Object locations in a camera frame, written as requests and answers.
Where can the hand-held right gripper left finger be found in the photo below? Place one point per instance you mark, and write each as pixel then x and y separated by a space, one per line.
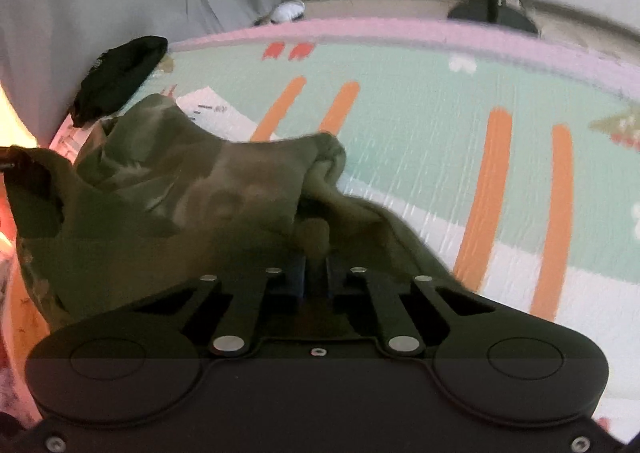
pixel 298 278

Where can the olive green garment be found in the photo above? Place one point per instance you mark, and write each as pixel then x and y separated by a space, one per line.
pixel 200 198

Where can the printed play mat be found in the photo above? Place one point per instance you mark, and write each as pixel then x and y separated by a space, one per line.
pixel 425 133

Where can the black cloth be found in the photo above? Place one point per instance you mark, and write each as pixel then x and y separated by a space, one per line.
pixel 117 78

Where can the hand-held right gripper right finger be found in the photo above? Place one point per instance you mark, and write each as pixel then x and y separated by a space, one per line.
pixel 332 278

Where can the white shoe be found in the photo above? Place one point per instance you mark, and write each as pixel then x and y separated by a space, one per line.
pixel 287 12

